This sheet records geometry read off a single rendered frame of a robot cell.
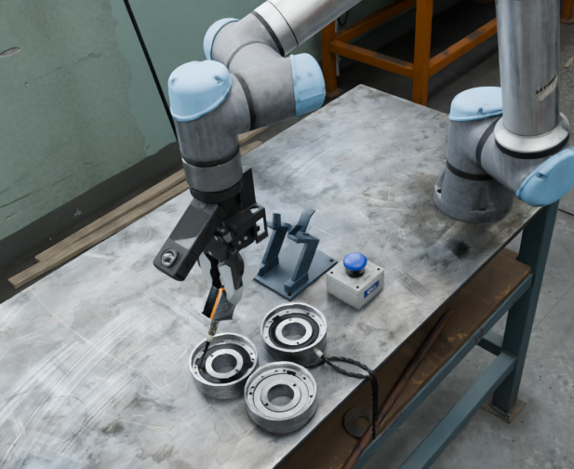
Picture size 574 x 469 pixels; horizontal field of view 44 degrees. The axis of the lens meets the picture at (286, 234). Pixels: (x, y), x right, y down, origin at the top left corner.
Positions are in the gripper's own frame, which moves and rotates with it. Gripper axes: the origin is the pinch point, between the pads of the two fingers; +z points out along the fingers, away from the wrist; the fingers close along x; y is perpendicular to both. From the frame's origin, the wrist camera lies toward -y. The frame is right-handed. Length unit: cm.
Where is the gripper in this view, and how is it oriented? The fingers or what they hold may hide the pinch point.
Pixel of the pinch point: (223, 296)
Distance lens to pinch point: 104.9
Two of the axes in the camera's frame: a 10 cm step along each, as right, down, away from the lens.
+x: -7.3, -3.9, 5.6
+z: 0.8, 7.7, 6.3
